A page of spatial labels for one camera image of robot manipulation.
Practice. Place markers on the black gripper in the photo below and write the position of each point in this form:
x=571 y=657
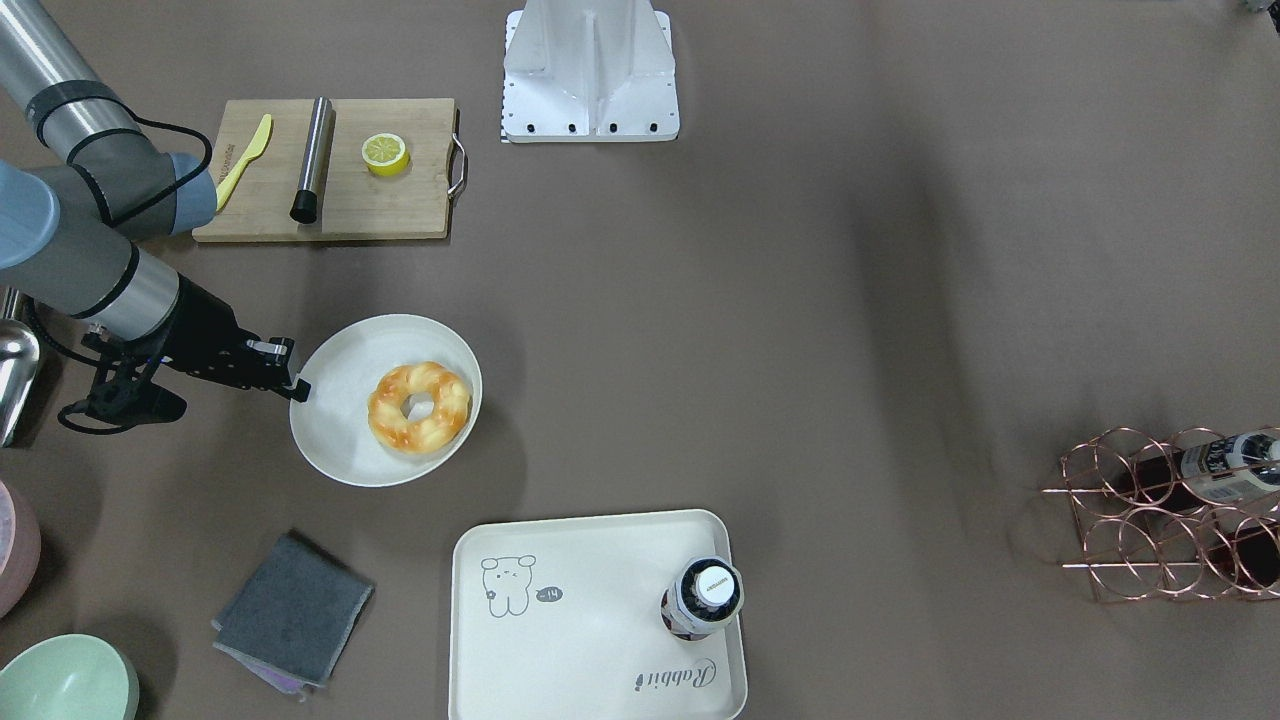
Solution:
x=203 y=327

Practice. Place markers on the white round plate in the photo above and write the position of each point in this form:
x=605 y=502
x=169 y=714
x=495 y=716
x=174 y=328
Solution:
x=331 y=428

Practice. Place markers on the glazed donut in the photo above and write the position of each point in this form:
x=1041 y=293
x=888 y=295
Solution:
x=450 y=406

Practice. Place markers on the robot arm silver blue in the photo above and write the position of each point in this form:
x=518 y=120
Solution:
x=72 y=235

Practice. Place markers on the cream rabbit tray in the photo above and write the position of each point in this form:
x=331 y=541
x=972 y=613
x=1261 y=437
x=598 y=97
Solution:
x=560 y=619

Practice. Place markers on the dark drink bottle on tray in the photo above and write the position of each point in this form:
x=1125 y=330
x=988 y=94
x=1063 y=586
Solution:
x=703 y=599

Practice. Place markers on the yellow plastic knife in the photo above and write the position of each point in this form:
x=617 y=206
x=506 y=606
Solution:
x=252 y=151

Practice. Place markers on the bamboo cutting board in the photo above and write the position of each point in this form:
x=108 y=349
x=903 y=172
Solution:
x=356 y=205

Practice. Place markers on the half lemon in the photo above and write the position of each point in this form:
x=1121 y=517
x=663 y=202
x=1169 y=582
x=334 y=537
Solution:
x=385 y=154

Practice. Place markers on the grey folded cloth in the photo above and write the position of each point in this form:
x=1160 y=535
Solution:
x=291 y=620

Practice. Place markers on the metal ice scoop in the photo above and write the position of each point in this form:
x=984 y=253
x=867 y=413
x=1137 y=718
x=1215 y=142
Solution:
x=20 y=361

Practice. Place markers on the pink bowl of ice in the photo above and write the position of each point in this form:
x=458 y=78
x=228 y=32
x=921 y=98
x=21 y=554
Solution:
x=20 y=547

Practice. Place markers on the mint green bowl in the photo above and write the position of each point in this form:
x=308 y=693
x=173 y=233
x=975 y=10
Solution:
x=73 y=676

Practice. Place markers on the bottle lying in rack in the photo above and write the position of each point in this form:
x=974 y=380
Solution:
x=1235 y=469

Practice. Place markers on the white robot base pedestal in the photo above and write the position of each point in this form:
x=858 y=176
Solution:
x=589 y=72

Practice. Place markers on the copper wire bottle rack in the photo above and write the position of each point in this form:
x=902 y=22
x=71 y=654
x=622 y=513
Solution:
x=1133 y=552

